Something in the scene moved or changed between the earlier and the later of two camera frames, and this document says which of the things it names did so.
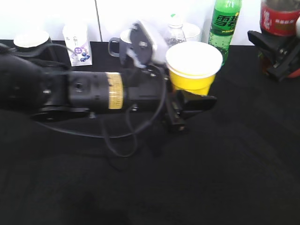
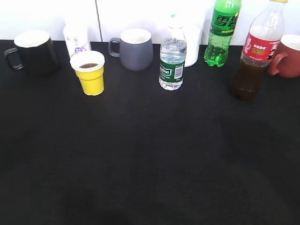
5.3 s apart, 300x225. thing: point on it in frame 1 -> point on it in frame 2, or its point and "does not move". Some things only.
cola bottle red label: [278, 22] -> [261, 41]
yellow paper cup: [193, 66] -> [89, 66]
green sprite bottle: [225, 16] does not move
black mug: [36, 44] does not move
